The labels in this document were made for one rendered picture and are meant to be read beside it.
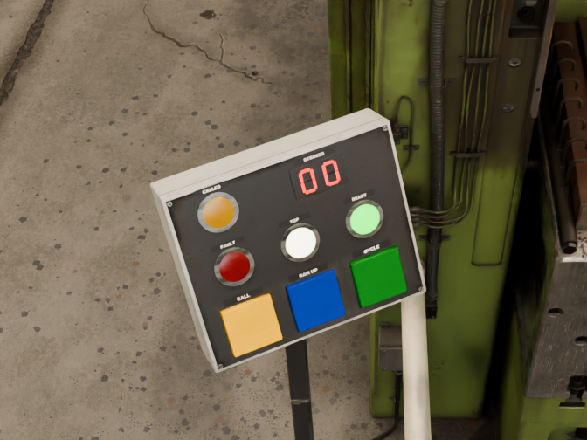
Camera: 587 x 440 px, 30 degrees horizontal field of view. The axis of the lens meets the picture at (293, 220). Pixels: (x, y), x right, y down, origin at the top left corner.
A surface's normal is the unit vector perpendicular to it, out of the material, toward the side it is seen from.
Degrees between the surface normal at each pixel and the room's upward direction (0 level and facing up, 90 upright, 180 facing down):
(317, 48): 0
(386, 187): 60
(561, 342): 90
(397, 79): 90
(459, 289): 90
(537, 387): 90
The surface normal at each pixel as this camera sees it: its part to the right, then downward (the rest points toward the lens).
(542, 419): -0.04, 0.79
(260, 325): 0.31, 0.31
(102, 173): -0.05, -0.61
